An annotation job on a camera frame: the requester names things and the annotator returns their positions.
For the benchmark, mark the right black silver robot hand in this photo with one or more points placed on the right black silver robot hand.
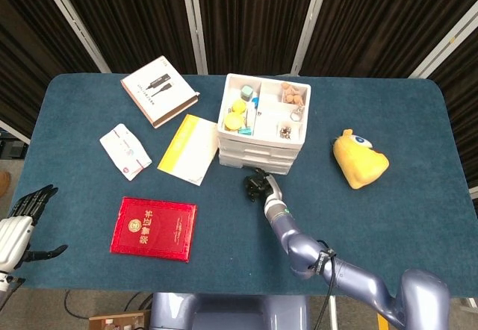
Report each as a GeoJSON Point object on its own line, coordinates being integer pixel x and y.
{"type": "Point", "coordinates": [261, 186]}

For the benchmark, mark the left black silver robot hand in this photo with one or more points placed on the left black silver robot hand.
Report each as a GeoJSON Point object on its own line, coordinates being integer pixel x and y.
{"type": "Point", "coordinates": [13, 238]}

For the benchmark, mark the white drawer organizer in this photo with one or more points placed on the white drawer organizer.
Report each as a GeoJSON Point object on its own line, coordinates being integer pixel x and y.
{"type": "Point", "coordinates": [270, 119]}

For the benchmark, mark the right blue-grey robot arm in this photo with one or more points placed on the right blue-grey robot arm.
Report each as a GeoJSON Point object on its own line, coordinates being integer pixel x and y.
{"type": "Point", "coordinates": [298, 242]}

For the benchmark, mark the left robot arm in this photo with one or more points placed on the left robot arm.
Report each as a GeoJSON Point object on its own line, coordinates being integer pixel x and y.
{"type": "Point", "coordinates": [4, 281]}

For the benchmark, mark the cardboard box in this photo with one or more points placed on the cardboard box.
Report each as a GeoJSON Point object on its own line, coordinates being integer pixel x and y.
{"type": "Point", "coordinates": [119, 320]}

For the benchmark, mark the blue felt table cover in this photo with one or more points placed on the blue felt table cover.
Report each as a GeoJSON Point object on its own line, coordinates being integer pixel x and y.
{"type": "Point", "coordinates": [224, 214]}

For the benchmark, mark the teal binder clip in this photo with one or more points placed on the teal binder clip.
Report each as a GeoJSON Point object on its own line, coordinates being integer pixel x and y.
{"type": "Point", "coordinates": [245, 131]}

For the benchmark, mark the small metal clips pile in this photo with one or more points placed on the small metal clips pile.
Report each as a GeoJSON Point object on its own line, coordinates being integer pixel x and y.
{"type": "Point", "coordinates": [286, 132]}

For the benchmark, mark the large yellow round case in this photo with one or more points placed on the large yellow round case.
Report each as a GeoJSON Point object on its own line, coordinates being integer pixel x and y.
{"type": "Point", "coordinates": [233, 121]}

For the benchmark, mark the yellow and white booklet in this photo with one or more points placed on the yellow and white booklet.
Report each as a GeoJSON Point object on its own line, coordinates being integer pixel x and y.
{"type": "Point", "coordinates": [188, 151]}

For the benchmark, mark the small yellow round case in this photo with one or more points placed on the small yellow round case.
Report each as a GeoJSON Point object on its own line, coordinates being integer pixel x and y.
{"type": "Point", "coordinates": [238, 106]}

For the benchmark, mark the blue capped white item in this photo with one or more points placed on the blue capped white item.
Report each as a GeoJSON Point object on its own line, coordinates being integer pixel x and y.
{"type": "Point", "coordinates": [255, 101]}

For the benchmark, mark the green cube eraser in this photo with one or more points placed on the green cube eraser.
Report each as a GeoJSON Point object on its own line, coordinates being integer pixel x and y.
{"type": "Point", "coordinates": [246, 93]}

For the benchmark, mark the brown cork pieces pile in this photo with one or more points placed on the brown cork pieces pile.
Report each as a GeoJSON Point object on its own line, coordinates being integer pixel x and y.
{"type": "Point", "coordinates": [292, 94]}

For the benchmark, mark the yellow plush toy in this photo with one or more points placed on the yellow plush toy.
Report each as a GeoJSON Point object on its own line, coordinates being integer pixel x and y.
{"type": "Point", "coordinates": [360, 160]}

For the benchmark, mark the red certificate folder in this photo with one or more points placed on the red certificate folder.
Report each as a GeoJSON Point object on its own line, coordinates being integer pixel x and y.
{"type": "Point", "coordinates": [153, 229]}

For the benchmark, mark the blue-grey robot torso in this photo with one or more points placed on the blue-grey robot torso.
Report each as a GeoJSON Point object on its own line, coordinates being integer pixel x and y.
{"type": "Point", "coordinates": [228, 313]}

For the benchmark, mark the white tissue packet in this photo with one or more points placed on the white tissue packet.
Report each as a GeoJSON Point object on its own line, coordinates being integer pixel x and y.
{"type": "Point", "coordinates": [125, 151]}

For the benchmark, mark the white table leg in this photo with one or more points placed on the white table leg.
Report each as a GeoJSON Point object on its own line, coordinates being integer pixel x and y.
{"type": "Point", "coordinates": [334, 313]}

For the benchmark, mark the dark pleated partition panel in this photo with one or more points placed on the dark pleated partition panel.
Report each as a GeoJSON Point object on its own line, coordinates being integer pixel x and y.
{"type": "Point", "coordinates": [384, 16]}
{"type": "Point", "coordinates": [130, 16]}
{"type": "Point", "coordinates": [30, 53]}
{"type": "Point", "coordinates": [254, 20]}
{"type": "Point", "coordinates": [461, 98]}

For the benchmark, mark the yellow floor tape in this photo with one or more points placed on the yellow floor tape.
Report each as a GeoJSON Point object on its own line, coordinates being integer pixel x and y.
{"type": "Point", "coordinates": [381, 322]}

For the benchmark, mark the white partition frame post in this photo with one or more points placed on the white partition frame post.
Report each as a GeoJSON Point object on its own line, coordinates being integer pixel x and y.
{"type": "Point", "coordinates": [13, 131]}
{"type": "Point", "coordinates": [444, 42]}
{"type": "Point", "coordinates": [72, 20]}
{"type": "Point", "coordinates": [310, 24]}
{"type": "Point", "coordinates": [194, 24]}

